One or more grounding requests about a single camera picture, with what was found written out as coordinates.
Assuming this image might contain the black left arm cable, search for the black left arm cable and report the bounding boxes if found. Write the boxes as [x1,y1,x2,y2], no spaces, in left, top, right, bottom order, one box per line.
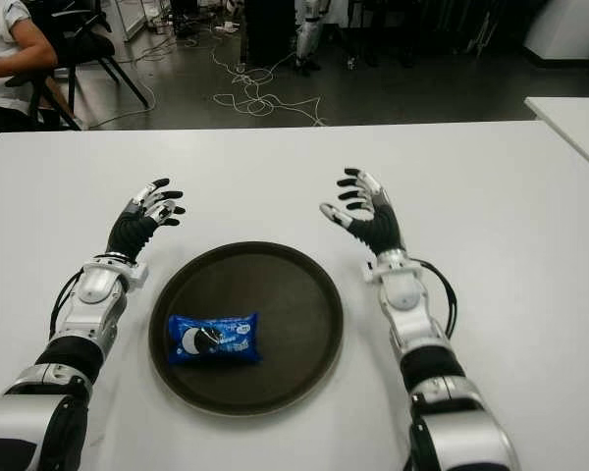
[48,272,84,340]

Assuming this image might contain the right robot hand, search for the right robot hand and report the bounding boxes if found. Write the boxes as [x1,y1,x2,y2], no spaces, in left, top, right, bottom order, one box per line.
[318,167,406,257]

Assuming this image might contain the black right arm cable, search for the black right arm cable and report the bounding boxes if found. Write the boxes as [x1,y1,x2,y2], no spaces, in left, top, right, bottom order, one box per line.
[414,258,460,340]

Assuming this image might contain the black chair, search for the black chair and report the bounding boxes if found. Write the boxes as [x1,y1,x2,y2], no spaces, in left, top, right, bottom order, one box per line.
[51,0,151,108]
[4,68,83,131]

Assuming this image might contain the thick white floor cable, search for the thick white floor cable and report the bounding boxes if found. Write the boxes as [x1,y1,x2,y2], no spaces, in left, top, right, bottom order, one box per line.
[210,33,328,128]

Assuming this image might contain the blue Oreo packet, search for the blue Oreo packet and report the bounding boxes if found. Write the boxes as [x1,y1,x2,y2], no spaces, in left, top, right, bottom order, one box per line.
[167,311,265,366]

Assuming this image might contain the neighbouring white table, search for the neighbouring white table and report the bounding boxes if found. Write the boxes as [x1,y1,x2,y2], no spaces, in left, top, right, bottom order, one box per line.
[523,96,589,181]

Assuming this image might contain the seated person white shirt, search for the seated person white shirt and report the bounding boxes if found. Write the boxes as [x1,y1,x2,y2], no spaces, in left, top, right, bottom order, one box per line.
[0,0,60,148]

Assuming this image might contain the round dark brown tray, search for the round dark brown tray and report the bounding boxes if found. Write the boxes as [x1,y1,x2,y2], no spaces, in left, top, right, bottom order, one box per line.
[147,240,346,418]

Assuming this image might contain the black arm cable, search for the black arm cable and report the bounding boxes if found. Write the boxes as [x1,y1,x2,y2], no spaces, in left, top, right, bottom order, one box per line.
[414,258,460,340]
[48,272,84,340]

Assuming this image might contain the thin grey floor cable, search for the thin grey floor cable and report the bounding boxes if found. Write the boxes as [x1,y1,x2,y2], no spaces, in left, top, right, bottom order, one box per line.
[85,41,178,130]

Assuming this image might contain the standing humanoid robot legs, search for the standing humanoid robot legs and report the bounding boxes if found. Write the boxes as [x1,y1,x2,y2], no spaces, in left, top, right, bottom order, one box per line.
[294,0,333,78]

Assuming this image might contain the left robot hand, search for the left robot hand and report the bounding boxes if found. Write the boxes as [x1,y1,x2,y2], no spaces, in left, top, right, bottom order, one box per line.
[106,178,187,266]

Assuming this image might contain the white panel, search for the white panel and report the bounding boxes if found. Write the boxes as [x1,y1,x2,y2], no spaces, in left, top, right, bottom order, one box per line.
[112,0,153,43]

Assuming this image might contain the black cabinet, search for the black cabinet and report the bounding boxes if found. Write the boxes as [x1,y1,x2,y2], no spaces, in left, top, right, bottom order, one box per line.
[242,0,300,68]

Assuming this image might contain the white curved cabinet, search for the white curved cabinet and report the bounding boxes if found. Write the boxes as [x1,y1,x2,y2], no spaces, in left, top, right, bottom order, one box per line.
[522,0,589,68]

